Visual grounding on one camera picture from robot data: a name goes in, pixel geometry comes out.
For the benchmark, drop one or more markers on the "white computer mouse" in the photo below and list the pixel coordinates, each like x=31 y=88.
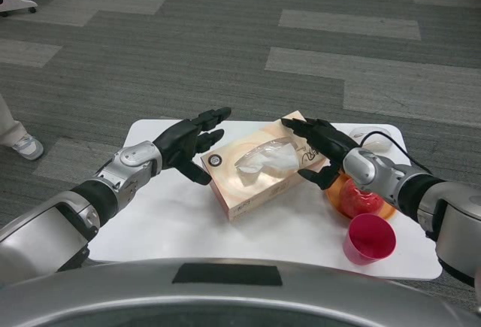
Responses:
x=379 y=143

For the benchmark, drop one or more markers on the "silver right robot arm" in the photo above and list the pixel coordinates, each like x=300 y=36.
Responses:
x=413 y=191

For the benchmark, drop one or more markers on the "silver robot chest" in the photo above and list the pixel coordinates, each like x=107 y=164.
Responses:
x=112 y=297

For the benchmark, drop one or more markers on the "red apple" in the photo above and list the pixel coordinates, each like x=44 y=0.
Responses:
x=355 y=201

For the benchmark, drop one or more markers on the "orange plate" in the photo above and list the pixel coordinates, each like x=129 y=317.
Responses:
x=334 y=195

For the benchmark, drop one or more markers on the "white chair base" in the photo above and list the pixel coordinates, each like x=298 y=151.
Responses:
x=17 y=3

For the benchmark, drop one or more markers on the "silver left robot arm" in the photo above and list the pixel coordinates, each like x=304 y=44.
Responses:
x=101 y=191

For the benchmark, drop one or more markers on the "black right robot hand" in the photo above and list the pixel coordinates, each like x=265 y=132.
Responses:
x=330 y=143

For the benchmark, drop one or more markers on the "beige tissue box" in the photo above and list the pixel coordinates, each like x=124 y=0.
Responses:
x=244 y=188

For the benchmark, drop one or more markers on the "person in beige trousers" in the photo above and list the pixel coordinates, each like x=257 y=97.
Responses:
x=11 y=128

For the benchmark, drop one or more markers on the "pink plastic cup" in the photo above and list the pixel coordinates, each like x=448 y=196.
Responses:
x=370 y=242

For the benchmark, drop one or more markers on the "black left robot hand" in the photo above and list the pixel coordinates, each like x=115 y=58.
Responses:
x=178 y=144

